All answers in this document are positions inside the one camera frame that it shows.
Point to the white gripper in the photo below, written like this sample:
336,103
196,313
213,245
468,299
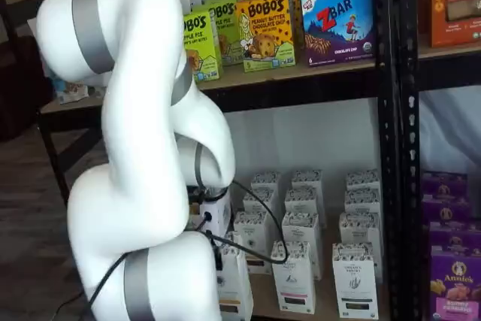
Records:
218,212

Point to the white tea box yellow strip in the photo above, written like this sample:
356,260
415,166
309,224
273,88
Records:
251,231
267,182
235,287
251,206

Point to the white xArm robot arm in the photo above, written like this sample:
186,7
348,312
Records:
131,148

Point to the white tea box pink strip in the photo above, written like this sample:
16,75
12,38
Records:
293,283
304,231
302,200
306,180

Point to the white tea box black strip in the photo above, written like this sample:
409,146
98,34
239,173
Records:
362,180
353,283
362,202
359,229

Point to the yellow Bobo's peanut butter box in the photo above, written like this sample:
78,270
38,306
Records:
265,31

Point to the purple Annie's snack box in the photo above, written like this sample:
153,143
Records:
454,234
445,210
456,287
443,185

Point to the purple Zbar box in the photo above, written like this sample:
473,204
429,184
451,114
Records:
338,28

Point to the orange snack box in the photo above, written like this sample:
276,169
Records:
451,5

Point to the dark brown couch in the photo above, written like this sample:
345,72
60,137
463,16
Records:
22,91

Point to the black metal shelving frame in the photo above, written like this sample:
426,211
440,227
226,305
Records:
300,91
451,73

